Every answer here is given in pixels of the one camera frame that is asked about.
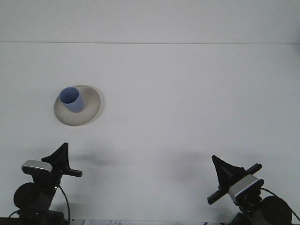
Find pale blue cup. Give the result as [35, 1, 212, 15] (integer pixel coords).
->
[59, 86, 85, 113]

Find pale round plate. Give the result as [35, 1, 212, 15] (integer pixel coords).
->
[53, 84, 104, 127]

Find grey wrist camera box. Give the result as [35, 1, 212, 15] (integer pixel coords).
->
[21, 159, 53, 175]
[228, 173, 265, 203]

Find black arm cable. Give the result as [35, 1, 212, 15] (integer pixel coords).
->
[56, 184, 70, 223]
[260, 187, 300, 221]

